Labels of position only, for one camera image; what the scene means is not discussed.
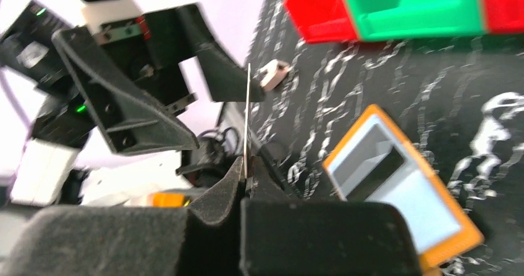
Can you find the red bin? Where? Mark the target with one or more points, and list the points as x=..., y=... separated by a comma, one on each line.
x=322, y=21
x=503, y=16

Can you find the orange card holder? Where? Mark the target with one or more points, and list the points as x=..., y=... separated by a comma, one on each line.
x=376, y=162

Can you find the right red bin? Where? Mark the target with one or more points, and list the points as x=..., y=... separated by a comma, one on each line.
x=503, y=16

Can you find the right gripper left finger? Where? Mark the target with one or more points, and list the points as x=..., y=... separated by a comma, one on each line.
x=199, y=239

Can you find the black card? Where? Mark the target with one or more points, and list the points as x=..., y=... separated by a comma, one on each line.
x=246, y=135

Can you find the pink white small clip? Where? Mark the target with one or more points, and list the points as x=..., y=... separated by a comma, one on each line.
x=273, y=73

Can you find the green bin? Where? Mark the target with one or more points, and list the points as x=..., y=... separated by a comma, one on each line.
x=380, y=20

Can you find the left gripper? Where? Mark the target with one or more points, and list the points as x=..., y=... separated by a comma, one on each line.
x=111, y=67

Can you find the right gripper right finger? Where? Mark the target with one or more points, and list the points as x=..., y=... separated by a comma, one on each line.
x=283, y=236

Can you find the left red bin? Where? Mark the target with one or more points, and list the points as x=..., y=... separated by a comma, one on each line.
x=322, y=21

